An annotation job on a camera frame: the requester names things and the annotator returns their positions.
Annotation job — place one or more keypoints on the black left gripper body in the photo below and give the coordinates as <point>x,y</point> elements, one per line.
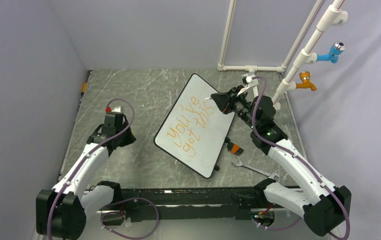
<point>126,138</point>

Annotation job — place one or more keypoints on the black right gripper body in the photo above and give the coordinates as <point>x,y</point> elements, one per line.
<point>241,106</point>

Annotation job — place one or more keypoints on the white whiteboard black frame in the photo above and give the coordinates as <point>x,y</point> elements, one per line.
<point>194,130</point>

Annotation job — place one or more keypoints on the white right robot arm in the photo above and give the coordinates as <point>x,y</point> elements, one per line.
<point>321,204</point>

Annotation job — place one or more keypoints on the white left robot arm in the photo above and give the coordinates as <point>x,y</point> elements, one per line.
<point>63,211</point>

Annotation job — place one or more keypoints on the silver open-end wrench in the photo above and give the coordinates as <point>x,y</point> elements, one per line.
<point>238,163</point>

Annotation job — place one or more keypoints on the orange tap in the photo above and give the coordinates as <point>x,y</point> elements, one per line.
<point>305,77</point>

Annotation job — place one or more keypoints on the blue tap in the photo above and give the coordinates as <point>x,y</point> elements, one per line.
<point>333,55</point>

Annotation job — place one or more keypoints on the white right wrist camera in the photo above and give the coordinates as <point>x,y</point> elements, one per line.
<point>250,82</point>

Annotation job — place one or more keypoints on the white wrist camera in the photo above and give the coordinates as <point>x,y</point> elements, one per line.
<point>250,82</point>
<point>114,110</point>

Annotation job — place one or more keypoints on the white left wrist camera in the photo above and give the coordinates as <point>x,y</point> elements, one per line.
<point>114,110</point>

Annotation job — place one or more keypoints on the aluminium frame rail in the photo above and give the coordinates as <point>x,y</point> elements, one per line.
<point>77,140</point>

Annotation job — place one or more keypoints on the orange-black pen at wall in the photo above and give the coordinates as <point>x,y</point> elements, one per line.
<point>84,86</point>

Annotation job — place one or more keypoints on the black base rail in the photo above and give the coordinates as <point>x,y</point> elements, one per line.
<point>239,203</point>

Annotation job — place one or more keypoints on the white PVC pipe frame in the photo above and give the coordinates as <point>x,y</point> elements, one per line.
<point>333,16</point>

